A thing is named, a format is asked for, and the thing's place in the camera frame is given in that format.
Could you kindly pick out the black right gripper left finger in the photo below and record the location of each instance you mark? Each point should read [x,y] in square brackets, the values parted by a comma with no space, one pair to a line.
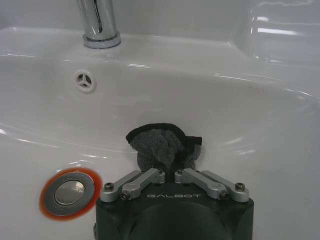
[139,184]

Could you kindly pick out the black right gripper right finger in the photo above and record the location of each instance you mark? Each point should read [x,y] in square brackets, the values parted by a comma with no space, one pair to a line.
[212,184]

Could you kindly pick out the dark grey towel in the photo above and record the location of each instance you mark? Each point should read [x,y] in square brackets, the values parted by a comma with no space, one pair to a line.
[160,147]

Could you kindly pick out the white ceramic washbasin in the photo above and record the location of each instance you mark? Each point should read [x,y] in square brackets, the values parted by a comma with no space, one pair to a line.
[160,105]

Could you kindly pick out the chrome drain stopper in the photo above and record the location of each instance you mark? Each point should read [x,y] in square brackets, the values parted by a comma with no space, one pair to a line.
[68,193]

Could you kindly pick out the white overflow hole cover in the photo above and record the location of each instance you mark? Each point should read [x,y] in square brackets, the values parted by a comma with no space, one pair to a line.
[84,81]

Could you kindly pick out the chrome faucet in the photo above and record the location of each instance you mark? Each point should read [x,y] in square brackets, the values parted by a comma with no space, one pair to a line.
[100,22]

